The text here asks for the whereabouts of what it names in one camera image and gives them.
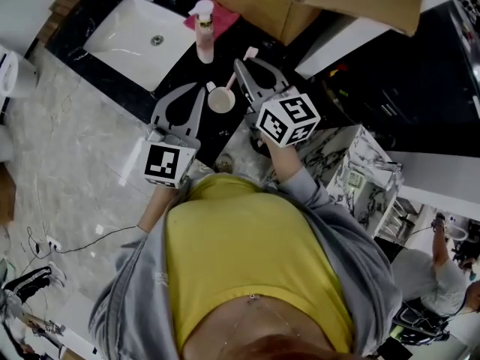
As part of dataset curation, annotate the brown wooden cabinet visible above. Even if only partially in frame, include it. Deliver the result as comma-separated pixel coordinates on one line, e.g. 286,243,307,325
0,160,18,225

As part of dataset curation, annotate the person's grey jacket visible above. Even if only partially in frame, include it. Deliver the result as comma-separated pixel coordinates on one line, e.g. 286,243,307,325
87,164,403,360

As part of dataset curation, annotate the white box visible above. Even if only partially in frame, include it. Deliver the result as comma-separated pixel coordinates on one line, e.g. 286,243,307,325
7,286,101,360

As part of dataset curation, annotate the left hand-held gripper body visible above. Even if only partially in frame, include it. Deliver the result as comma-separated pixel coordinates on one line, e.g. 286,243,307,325
141,123,202,191

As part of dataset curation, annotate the pink cloth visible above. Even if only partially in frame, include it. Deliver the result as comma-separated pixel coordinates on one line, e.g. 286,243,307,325
182,1,242,34

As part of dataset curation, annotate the person's shoe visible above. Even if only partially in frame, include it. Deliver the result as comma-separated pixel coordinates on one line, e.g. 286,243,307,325
214,153,236,174

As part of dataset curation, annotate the person's right forearm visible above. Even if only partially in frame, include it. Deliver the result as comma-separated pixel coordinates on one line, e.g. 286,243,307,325
263,138,305,189

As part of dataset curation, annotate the person's yellow top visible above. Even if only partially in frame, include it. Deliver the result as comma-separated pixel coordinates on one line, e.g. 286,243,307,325
164,173,356,354

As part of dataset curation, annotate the black floor cable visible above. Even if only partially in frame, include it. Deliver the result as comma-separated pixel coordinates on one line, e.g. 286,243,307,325
55,223,139,255

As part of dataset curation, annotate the cardboard box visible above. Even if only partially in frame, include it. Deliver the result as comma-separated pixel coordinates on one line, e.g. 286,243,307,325
175,0,427,47

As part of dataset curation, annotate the black vanity table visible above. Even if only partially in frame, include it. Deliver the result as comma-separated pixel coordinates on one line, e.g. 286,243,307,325
44,0,324,169

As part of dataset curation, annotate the person's left forearm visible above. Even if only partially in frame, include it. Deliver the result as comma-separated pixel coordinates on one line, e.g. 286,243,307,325
136,184,189,234

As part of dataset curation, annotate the yellow-green soap tray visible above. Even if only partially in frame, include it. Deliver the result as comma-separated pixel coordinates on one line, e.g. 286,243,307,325
344,169,365,189

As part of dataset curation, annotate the metal wire rack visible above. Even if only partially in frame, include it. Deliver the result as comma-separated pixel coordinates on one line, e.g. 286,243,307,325
377,199,425,240

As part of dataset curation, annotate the marble-pattern counter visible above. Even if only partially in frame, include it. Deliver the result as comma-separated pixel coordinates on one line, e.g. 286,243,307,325
261,124,404,240

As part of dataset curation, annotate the white rectangular sink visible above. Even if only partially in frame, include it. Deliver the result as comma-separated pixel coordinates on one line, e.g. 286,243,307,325
82,0,198,94

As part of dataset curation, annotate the black cabinet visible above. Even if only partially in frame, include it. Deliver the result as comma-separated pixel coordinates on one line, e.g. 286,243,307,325
310,1,480,154

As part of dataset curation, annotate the white trash bin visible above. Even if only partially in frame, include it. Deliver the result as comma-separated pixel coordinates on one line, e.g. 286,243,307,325
0,43,41,99

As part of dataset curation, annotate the pink toothbrush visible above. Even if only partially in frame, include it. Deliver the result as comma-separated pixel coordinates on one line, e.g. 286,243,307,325
223,46,260,92

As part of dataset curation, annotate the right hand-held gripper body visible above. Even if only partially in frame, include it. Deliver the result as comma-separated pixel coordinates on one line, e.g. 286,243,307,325
243,85,323,149

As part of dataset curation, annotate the pink pump bottle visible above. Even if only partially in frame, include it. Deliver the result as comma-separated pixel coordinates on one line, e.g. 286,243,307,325
187,0,216,65

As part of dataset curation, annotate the small plastic cup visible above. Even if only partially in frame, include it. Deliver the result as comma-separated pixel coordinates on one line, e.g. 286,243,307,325
205,81,237,114

